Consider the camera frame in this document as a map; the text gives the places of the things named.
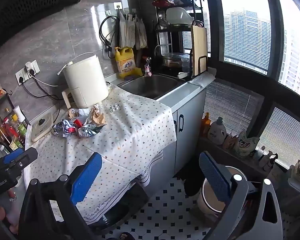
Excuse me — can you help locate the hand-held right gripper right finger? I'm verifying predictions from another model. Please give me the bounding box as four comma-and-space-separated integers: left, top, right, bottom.
199, 151, 283, 240

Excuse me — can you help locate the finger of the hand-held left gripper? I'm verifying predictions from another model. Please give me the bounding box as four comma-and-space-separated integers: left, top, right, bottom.
2, 147, 38, 173

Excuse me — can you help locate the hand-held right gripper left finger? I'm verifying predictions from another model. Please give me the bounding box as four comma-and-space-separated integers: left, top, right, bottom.
17, 152, 103, 240

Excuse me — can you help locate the cream trash bin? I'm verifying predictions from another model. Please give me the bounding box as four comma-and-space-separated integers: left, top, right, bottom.
196, 166, 240, 215

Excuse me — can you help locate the large foil wrapper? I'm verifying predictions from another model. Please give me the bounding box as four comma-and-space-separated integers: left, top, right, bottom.
52, 119, 77, 138

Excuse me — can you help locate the brown paper bag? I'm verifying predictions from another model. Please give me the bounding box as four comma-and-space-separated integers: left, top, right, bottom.
91, 105, 106, 125

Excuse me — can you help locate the row of condiment bottles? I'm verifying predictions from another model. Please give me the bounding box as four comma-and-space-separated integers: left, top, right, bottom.
0, 106, 28, 151

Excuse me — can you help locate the pale refill pouch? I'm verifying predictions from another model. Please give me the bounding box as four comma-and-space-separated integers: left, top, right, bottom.
222, 134, 237, 152

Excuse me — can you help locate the cream kettle base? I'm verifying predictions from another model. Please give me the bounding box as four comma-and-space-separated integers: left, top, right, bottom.
31, 112, 54, 142

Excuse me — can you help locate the white bottle dark cap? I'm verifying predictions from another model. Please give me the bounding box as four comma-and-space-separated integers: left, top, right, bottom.
207, 117, 227, 145

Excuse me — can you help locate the green yellow refill pouch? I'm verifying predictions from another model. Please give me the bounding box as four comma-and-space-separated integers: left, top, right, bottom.
234, 130, 260, 158

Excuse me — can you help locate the dark appliance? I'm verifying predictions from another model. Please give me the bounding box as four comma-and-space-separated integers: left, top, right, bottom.
90, 182, 150, 233

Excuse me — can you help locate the amber bottle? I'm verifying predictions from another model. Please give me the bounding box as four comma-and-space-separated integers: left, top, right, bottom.
202, 112, 211, 137

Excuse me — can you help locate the white sink cabinet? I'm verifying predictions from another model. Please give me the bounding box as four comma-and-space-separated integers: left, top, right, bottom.
156, 81, 207, 180

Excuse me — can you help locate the black spice rack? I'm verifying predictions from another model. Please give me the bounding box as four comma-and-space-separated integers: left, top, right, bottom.
0, 67, 28, 153

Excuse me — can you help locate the floral white tablecloth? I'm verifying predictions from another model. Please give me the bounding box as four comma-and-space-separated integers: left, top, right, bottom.
24, 84, 177, 227

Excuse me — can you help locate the white window blind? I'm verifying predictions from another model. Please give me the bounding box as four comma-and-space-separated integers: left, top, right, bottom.
204, 79, 263, 130
256, 107, 300, 168

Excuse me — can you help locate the white dish cloth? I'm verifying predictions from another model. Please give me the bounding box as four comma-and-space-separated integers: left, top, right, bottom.
187, 71, 217, 87

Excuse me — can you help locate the cream air fryer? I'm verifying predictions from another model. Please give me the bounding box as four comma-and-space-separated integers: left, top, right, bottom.
62, 52, 109, 109

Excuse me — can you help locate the steel sink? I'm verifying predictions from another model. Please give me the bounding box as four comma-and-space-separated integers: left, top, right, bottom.
117, 74, 186, 100

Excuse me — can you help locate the yellow detergent bottle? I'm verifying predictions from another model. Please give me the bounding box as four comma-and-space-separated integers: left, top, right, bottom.
114, 46, 143, 79

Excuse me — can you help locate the steel pot with lid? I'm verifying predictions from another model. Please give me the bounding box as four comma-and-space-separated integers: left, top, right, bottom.
161, 52, 190, 68

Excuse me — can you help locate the small pink label bottle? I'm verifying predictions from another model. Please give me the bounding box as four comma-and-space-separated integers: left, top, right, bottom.
144, 57, 152, 77

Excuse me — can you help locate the wooden cutting board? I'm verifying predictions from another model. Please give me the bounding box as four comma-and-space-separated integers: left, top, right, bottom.
190, 22, 208, 77

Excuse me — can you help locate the steel faucet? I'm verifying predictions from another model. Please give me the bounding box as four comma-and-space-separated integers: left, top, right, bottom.
154, 44, 173, 55

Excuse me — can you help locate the black range hood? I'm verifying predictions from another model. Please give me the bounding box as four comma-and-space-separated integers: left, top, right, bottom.
0, 0, 94, 53

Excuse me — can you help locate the black dish rack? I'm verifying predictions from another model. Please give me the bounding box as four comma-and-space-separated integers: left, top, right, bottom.
154, 0, 208, 80

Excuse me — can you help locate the hanging plastic bag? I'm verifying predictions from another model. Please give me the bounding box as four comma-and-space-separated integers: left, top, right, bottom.
134, 16, 148, 50
118, 9, 137, 48

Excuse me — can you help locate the white bowl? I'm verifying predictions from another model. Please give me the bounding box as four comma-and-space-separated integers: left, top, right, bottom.
166, 7, 194, 26

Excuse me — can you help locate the clear glass jar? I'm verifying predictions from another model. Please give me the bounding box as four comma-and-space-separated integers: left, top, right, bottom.
157, 11, 169, 28

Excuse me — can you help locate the dark pan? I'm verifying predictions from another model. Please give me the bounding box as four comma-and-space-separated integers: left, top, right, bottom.
176, 0, 200, 7

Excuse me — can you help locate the red bowl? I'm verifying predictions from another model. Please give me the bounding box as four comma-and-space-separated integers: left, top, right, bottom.
152, 0, 175, 7

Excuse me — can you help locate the black power cable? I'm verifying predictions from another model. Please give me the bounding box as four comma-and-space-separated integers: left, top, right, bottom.
19, 79, 63, 122
30, 72, 65, 101

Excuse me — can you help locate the white charger cable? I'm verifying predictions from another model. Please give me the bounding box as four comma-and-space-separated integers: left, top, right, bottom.
32, 60, 74, 87

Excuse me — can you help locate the white wall socket panel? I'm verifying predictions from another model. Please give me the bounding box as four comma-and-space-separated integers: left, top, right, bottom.
15, 59, 40, 86

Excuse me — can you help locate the looped black cable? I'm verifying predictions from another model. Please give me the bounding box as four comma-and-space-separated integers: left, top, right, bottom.
99, 15, 120, 53

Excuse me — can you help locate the black window frame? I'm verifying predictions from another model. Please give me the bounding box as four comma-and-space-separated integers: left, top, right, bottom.
174, 0, 300, 170

